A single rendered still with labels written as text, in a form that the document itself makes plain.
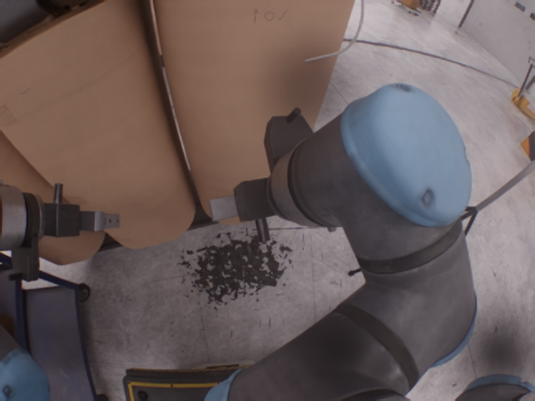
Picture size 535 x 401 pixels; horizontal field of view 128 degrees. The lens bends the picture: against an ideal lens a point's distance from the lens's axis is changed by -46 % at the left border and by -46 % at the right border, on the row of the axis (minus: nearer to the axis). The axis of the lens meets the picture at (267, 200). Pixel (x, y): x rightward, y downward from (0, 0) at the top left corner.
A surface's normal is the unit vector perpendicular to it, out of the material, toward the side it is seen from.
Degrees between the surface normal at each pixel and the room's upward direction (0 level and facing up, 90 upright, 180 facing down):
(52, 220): 25
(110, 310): 0
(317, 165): 80
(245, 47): 90
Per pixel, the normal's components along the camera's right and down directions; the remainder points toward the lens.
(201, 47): -0.13, 0.87
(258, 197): 0.31, -0.11
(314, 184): -0.90, 0.29
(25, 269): -0.02, -0.07
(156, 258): 0.10, -0.47
